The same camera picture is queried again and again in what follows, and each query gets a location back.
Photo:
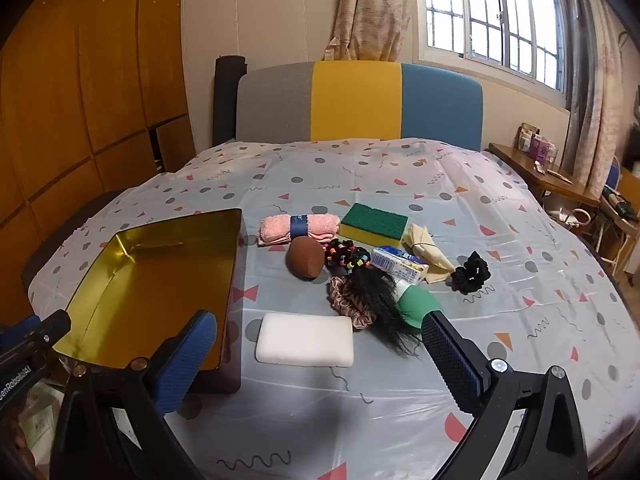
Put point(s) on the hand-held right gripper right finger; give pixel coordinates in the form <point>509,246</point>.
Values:
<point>450,365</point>

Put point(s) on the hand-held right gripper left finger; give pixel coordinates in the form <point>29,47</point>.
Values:
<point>182,360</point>

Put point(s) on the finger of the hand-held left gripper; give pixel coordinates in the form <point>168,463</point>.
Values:
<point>50,327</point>

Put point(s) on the gold tin box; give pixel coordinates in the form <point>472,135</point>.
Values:
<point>150,285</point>

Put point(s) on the black scrunchie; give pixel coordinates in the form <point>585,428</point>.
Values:
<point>462,280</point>

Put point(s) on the black hairpiece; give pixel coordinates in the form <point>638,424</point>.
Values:
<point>372,300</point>

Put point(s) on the blue tissue packet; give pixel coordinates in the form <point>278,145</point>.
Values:
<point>395,262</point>

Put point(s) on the beige gauze cloth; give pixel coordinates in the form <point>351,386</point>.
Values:
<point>425,250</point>

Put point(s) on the pink satin scrunchie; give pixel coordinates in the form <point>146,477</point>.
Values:
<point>340,295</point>

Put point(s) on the brown egg-shaped makeup sponge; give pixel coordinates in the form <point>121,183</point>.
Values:
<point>305,257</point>

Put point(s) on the green and yellow sponge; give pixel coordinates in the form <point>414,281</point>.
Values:
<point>372,217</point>

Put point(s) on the pink towel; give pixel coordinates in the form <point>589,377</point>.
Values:
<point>320,227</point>

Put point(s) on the patterned plastic sheet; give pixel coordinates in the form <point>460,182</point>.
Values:
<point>500,310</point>

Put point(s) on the wooden side desk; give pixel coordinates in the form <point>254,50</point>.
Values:
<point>530,165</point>

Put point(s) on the purple box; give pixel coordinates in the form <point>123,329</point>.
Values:
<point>541,149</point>

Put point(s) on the black hair curler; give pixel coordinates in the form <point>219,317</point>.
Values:
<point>622,205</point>

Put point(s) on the beige carton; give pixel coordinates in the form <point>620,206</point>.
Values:
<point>525,137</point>

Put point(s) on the wooden wardrobe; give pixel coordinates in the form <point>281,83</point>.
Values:
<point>75,85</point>

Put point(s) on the blue folding chair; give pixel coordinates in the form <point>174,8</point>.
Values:
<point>613,175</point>

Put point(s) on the grey yellow blue headboard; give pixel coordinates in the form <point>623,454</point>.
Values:
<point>355,100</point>

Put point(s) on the beige patterned curtain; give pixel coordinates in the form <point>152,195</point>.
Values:
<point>370,10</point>
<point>600,110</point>

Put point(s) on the barred window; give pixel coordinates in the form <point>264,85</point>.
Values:
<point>490,20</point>

